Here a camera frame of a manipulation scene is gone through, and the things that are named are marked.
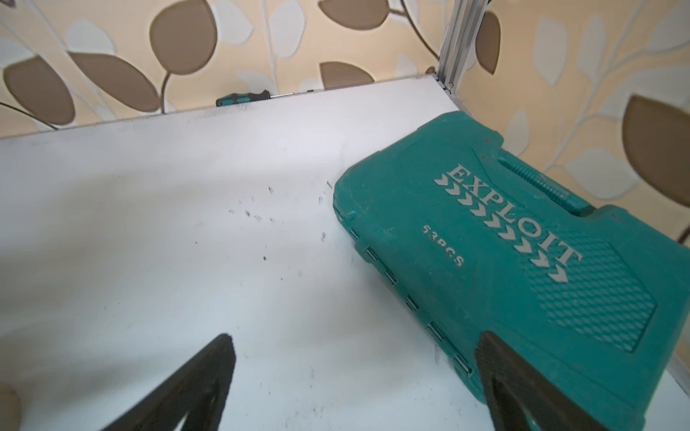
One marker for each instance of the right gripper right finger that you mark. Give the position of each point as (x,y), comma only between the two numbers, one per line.
(519,397)

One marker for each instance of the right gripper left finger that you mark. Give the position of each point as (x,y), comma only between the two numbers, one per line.
(192,398)

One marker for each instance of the small green christmas tree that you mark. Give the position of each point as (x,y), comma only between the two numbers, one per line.
(10,409)

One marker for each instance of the green plastic tool case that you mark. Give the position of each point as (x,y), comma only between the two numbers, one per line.
(474,240)

